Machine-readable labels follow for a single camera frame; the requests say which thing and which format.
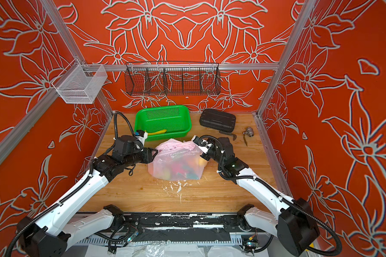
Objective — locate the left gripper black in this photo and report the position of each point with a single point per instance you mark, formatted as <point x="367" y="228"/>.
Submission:
<point x="149" y="156"/>

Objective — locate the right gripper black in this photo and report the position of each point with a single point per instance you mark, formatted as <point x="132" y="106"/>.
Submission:
<point x="214" y="141"/>

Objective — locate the pink plastic bag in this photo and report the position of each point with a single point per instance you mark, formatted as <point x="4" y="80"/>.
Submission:
<point x="171" y="150"/>

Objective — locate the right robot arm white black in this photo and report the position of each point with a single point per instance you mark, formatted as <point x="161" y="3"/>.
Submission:
<point x="293" y="222"/>

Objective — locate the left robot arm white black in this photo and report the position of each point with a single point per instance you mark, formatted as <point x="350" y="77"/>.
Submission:
<point x="50" y="233"/>

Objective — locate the red green dragon fruit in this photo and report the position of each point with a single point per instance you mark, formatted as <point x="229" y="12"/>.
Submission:
<point x="181" y="168"/>

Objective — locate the dark hex key tool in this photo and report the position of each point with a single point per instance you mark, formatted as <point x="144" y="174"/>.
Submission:
<point x="229" y="134"/>

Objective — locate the black plastic case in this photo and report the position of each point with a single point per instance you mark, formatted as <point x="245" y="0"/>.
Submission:
<point x="218" y="120"/>

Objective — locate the small metal fitting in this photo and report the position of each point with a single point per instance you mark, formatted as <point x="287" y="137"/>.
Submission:
<point x="248" y="132"/>

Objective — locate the yellow banana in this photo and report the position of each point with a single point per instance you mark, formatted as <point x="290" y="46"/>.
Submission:
<point x="157" y="132"/>

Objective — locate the green plastic basket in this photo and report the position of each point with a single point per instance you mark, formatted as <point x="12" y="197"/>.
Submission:
<point x="175" y="119"/>

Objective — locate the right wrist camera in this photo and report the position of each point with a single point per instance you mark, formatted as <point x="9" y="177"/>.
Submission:
<point x="202" y="144"/>

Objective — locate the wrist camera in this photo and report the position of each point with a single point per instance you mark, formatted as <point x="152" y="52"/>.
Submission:
<point x="202" y="144"/>
<point x="141" y="136"/>

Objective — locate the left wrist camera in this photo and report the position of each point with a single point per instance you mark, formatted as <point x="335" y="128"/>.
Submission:
<point x="141" y="136"/>

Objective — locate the black wire wall basket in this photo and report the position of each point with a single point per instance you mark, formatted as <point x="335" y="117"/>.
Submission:
<point x="172" y="79"/>

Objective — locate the white wire mesh basket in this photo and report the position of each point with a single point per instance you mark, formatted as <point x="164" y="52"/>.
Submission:
<point x="80" y="84"/>

